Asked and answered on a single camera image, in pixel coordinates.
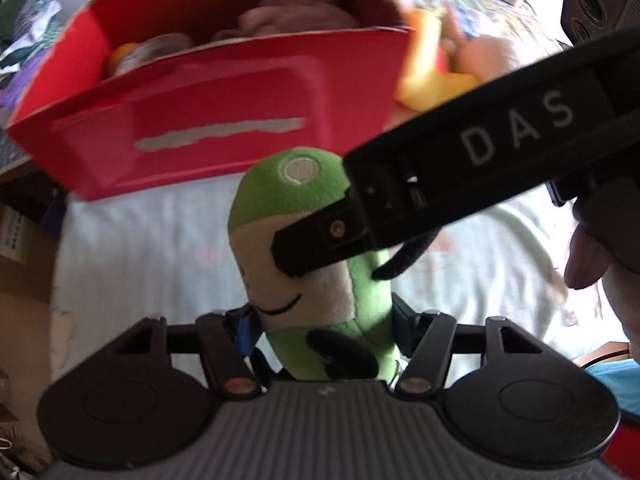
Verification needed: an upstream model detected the person's right hand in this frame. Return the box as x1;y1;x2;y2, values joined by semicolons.
564;220;640;361

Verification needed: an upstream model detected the blue cloth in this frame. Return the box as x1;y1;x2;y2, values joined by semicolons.
586;360;640;413

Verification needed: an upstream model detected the white patterned garment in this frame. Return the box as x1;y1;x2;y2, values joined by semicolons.
0;0;63;68

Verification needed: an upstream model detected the yellow and pink plush toy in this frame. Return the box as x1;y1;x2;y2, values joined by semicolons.
380;0;526;111

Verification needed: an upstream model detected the pile of cardboard boxes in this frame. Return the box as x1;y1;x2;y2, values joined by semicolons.
0;175;66;461

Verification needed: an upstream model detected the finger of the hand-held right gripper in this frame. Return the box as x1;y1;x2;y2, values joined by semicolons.
270;195;376;278

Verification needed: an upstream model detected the pink plush bear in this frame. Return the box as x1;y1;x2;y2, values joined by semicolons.
210;0;361;46

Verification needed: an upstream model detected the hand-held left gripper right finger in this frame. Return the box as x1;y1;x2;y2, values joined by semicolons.
392;292;551;401

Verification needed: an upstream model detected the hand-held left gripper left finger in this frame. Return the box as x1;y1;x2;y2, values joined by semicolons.
107;305;266;400

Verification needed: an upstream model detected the green plush toy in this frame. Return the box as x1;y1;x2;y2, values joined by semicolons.
227;147;431;381

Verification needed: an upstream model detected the red cardboard box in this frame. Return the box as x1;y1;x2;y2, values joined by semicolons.
5;0;416;201

